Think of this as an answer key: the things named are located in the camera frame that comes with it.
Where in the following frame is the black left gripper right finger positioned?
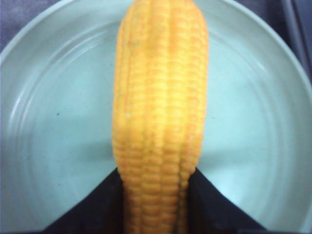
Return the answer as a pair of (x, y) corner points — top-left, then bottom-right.
(187, 169), (267, 234)

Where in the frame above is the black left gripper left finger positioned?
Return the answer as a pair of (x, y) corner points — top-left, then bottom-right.
(42, 169), (124, 234)

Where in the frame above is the yellow corn cob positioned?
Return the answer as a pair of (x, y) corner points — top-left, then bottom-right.
(112, 0), (209, 234)

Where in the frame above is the light green plate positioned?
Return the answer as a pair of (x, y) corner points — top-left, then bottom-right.
(0, 0), (312, 233)

